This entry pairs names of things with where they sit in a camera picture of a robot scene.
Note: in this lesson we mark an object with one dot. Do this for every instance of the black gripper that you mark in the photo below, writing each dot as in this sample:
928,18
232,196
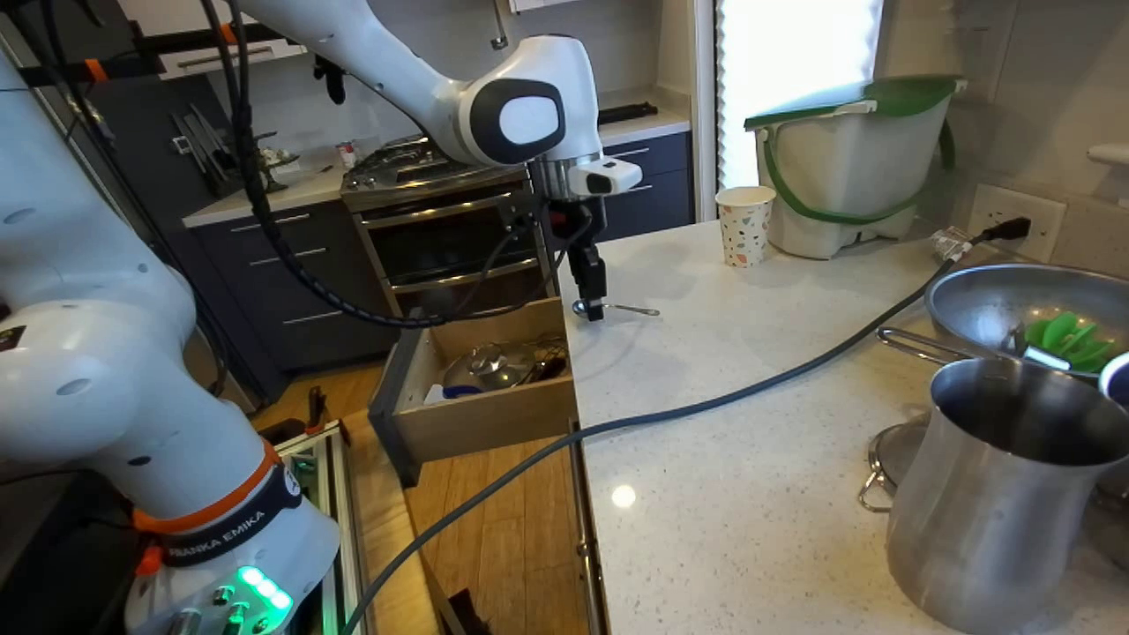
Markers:
578,225

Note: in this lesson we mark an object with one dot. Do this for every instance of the metallic measuring spoon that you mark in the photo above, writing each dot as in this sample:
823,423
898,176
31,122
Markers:
638,308

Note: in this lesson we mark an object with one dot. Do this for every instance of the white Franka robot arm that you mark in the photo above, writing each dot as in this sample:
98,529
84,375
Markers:
93,354

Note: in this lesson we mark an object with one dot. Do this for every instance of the wooden kitchen drawer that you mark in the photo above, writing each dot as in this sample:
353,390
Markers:
480,416

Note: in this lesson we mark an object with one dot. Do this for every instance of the speckled paper cup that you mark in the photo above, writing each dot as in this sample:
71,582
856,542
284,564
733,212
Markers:
746,230

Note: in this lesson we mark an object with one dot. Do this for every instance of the white bin with green lid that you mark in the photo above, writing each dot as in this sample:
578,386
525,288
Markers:
848,162

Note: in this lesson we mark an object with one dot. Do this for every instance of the dark blue base cabinet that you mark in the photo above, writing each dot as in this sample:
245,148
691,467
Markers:
284,294

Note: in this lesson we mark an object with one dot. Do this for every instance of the metal mixing bowl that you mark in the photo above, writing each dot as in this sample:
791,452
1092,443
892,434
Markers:
981,301

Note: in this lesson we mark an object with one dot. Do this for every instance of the black power plug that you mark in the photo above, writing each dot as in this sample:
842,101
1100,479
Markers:
1007,230

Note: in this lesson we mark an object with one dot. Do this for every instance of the tall metal pitcher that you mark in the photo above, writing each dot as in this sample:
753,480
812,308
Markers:
1001,516

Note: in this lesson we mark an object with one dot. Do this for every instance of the green item in bowl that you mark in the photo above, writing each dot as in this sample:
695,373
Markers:
1069,339

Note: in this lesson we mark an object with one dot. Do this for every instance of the blue rimmed container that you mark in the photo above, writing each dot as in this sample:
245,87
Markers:
1117,382

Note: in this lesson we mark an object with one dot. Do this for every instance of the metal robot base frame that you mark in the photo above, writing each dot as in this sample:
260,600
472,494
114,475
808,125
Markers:
321,516

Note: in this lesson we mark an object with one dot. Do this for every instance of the white wall outlet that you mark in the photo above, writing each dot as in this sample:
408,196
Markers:
1019,207

